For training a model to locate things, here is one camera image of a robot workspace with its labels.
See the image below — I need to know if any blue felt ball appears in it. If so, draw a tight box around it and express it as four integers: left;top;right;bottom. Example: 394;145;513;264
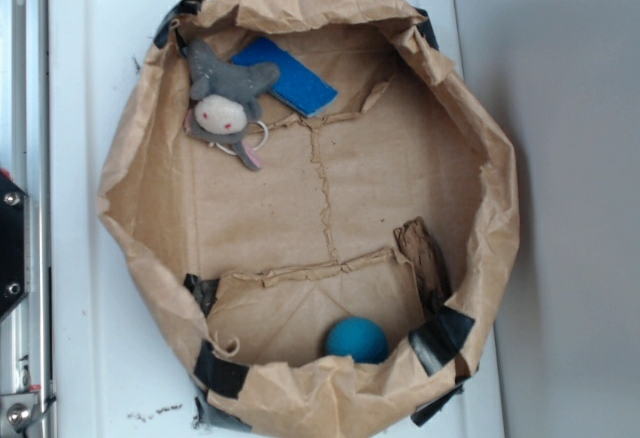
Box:
325;317;390;364

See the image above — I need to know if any brown paper bag bin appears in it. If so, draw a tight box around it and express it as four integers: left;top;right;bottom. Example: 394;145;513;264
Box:
98;0;519;437

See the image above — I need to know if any blue sponge pad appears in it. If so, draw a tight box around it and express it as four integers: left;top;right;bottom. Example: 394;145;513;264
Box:
231;37;338;118

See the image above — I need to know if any grey plush mouse toy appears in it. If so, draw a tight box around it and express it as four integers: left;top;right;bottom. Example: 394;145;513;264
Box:
182;39;280;171

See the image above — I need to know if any brown bark wood piece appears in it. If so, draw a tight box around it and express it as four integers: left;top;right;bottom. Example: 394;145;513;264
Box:
394;217;452;315

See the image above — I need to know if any white plastic tray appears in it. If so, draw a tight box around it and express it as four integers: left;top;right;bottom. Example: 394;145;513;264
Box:
47;0;506;438

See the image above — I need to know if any black mounting bracket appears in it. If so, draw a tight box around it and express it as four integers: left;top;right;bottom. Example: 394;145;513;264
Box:
0;168;29;321

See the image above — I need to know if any aluminium frame rail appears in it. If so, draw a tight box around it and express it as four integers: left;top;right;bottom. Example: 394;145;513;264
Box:
1;0;56;437

